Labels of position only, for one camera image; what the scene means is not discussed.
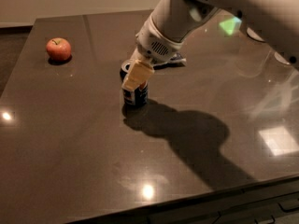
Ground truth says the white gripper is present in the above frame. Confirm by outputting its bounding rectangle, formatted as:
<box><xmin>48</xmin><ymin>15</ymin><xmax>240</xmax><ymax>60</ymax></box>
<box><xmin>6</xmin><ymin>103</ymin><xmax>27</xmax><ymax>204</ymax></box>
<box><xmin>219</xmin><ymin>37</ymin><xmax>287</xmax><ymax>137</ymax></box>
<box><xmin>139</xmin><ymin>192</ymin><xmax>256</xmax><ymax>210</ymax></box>
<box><xmin>122</xmin><ymin>15</ymin><xmax>184</xmax><ymax>91</ymax></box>

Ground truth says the blue pepsi can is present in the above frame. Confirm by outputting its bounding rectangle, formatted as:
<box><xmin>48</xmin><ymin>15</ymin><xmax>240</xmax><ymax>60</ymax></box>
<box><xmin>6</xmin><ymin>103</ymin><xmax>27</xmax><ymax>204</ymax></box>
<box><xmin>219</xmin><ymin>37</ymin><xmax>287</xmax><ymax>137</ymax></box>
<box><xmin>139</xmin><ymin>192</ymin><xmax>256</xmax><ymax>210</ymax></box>
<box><xmin>120</xmin><ymin>60</ymin><xmax>148</xmax><ymax>107</ymax></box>

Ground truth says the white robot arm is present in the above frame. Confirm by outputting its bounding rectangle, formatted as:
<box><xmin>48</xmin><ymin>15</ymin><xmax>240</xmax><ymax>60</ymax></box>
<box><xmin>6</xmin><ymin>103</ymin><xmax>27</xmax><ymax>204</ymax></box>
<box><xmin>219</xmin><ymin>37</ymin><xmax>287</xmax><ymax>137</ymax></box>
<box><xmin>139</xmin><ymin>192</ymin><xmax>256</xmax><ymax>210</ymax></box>
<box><xmin>122</xmin><ymin>0</ymin><xmax>299</xmax><ymax>91</ymax></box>

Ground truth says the blue chip bag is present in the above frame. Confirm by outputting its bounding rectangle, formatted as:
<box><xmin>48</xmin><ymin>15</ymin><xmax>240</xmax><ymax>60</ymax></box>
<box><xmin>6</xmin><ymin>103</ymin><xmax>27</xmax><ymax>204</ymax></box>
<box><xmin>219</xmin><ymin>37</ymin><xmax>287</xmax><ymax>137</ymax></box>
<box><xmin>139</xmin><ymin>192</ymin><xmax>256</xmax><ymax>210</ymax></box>
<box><xmin>152</xmin><ymin>53</ymin><xmax>187</xmax><ymax>67</ymax></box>

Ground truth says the red apple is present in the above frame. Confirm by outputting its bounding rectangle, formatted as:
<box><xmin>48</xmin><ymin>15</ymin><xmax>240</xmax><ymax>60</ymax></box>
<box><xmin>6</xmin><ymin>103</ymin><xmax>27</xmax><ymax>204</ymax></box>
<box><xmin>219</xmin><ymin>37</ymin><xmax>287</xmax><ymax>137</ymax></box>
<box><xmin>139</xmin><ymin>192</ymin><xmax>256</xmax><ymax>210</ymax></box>
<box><xmin>46</xmin><ymin>37</ymin><xmax>71</xmax><ymax>62</ymax></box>

